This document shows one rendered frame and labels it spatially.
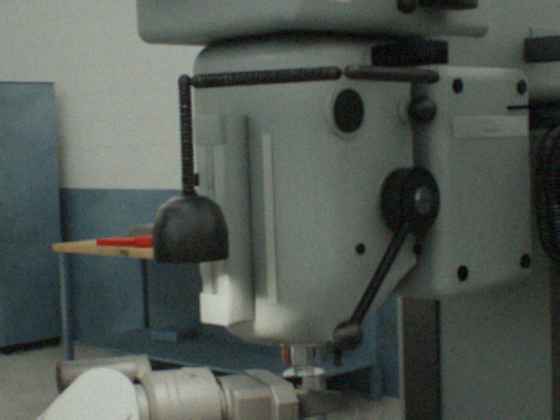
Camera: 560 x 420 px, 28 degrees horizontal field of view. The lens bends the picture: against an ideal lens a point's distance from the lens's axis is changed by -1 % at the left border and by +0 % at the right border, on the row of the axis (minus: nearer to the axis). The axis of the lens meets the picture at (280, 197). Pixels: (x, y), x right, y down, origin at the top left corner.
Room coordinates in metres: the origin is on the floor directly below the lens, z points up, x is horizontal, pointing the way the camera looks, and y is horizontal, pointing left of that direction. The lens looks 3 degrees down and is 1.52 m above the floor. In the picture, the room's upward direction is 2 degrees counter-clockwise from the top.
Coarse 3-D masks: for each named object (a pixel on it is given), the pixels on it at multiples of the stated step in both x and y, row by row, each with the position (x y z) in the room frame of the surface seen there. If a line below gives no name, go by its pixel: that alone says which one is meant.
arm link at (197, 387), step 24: (192, 384) 1.15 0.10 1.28; (216, 384) 1.18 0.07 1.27; (240, 384) 1.19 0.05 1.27; (264, 384) 1.18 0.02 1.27; (288, 384) 1.17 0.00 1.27; (192, 408) 1.13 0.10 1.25; (216, 408) 1.14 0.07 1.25; (240, 408) 1.15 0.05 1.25; (264, 408) 1.16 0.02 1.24; (288, 408) 1.15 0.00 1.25
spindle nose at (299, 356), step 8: (288, 352) 1.21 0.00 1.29; (296, 352) 1.20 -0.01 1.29; (304, 352) 1.20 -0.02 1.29; (312, 352) 1.20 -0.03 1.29; (320, 352) 1.21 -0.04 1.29; (288, 360) 1.21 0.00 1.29; (296, 360) 1.20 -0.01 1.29; (304, 360) 1.20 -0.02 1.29; (312, 360) 1.20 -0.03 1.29; (320, 360) 1.21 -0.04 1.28
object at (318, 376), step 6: (288, 372) 1.22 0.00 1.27; (294, 372) 1.22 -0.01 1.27; (312, 372) 1.22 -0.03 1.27; (318, 372) 1.22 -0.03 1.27; (324, 372) 1.22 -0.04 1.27; (288, 378) 1.21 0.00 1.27; (294, 378) 1.20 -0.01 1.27; (300, 378) 1.20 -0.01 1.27; (306, 378) 1.20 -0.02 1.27; (312, 378) 1.20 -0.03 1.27; (318, 378) 1.21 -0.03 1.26; (324, 378) 1.22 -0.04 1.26; (294, 384) 1.20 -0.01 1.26; (300, 384) 1.20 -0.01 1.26; (306, 384) 1.20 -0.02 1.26; (312, 384) 1.20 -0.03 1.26
